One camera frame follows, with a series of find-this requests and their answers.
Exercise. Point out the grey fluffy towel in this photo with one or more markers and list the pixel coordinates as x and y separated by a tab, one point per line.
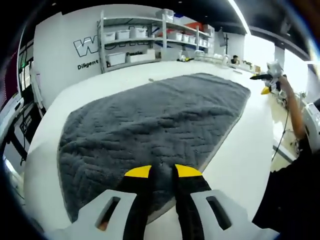
150	120

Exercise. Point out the white machine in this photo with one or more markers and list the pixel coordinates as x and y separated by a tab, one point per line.
312	117

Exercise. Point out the dark monitor on stand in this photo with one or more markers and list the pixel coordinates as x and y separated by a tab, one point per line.
221	37

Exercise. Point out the ceiling light strip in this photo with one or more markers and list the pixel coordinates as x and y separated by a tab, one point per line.
240	15

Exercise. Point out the spare hand-held gripper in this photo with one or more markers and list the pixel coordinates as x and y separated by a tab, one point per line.
185	59

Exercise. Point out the grey metal shelf rack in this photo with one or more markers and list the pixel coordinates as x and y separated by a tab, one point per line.
164	37

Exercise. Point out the group of white storage boxes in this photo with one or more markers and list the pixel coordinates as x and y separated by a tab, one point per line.
117	58

